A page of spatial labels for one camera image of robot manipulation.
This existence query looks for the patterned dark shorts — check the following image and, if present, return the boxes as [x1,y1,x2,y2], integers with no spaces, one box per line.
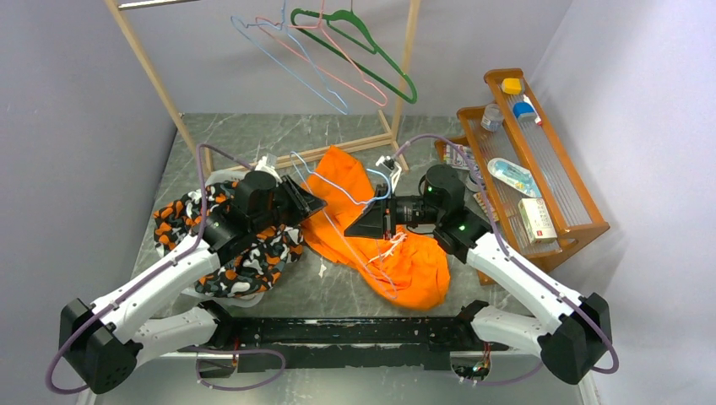
[153,180,306,299]

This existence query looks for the green plastic hanger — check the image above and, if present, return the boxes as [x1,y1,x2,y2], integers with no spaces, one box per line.
[290,0,420,105]

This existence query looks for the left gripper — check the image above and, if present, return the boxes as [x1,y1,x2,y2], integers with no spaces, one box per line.
[250,173,327,234]

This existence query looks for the white red box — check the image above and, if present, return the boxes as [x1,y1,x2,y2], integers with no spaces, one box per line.
[518,197,557,245]

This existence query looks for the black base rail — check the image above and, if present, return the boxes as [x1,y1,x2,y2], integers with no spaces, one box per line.
[204,316,488,372]

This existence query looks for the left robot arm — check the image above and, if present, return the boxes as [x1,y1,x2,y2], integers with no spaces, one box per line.
[45,155,327,394]

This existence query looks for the blue wire hanger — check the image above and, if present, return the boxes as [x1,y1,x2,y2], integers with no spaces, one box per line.
[229,1,351,116]
[289,151,401,300]

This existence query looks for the orange pill blister strip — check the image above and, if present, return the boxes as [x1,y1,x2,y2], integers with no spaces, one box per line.
[474,192,499,221]

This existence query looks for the orange shorts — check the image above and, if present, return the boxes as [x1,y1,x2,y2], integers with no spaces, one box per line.
[302,146,451,311]

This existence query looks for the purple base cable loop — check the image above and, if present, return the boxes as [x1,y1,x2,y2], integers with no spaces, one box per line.
[187,346,287,392]

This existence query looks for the red white marker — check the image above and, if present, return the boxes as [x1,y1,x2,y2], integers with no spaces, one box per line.
[523,94,542,127]

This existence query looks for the snack packet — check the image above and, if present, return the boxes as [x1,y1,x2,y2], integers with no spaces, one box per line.
[442,144,475,170]

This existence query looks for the blue eraser block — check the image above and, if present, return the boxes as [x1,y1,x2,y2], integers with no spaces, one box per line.
[512,101,534,122]

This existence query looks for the yellow sponge block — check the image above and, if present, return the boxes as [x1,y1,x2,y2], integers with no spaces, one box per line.
[500,78,524,95]

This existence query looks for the pink hanger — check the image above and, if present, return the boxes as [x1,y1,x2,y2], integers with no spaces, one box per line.
[252,1,388,115]

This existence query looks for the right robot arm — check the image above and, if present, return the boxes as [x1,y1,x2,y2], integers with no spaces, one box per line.
[344,156,619,385]

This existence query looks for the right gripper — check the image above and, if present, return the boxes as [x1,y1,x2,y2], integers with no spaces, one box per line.
[344,183,442,240]

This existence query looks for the wooden clothes rack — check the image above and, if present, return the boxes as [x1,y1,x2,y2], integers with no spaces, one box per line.
[106,1,420,174]

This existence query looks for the orange wooden shelf rack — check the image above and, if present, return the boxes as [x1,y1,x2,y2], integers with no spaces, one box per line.
[454,68,610,273]

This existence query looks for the small plastic bottle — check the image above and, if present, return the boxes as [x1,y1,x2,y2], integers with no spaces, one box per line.
[480,103,504,132]

